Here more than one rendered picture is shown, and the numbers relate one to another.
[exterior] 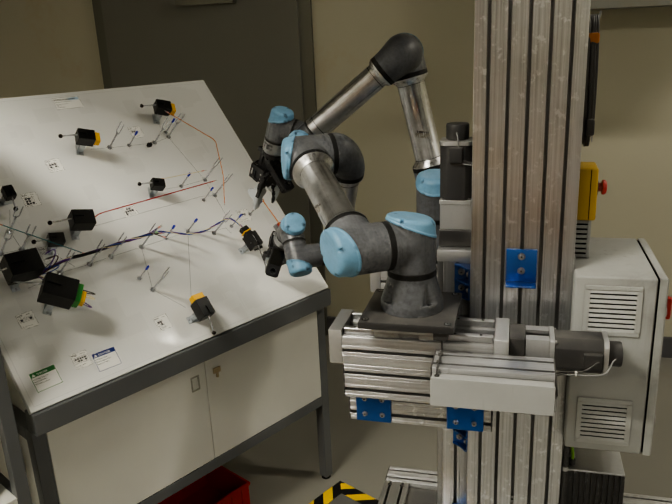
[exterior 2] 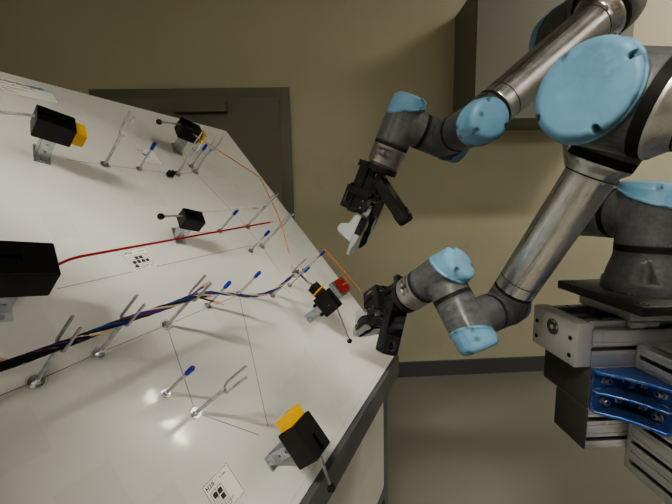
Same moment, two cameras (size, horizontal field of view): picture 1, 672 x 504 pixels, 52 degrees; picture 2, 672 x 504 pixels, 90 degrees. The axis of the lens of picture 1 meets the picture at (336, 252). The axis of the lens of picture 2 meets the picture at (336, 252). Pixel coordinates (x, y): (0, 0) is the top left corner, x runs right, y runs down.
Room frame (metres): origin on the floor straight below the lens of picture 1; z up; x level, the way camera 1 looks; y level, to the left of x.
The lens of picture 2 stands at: (1.56, 0.53, 1.36)
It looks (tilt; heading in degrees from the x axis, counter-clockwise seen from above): 8 degrees down; 343
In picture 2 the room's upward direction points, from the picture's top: 1 degrees counter-clockwise
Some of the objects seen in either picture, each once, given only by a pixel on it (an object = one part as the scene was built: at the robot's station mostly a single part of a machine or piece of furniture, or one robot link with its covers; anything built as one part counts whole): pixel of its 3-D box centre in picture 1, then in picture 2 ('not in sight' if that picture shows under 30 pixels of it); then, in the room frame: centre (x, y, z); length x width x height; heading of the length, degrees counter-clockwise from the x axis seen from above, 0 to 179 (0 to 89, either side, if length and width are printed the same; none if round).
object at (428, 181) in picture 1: (435, 193); (648, 211); (2.04, -0.31, 1.33); 0.13 x 0.12 x 0.14; 171
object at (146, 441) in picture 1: (138, 443); not in sight; (1.89, 0.65, 0.60); 0.55 x 0.02 x 0.39; 137
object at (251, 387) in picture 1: (267, 377); (351, 498); (2.29, 0.27, 0.60); 0.55 x 0.03 x 0.39; 137
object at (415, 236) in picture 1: (408, 241); not in sight; (1.55, -0.17, 1.33); 0.13 x 0.12 x 0.14; 108
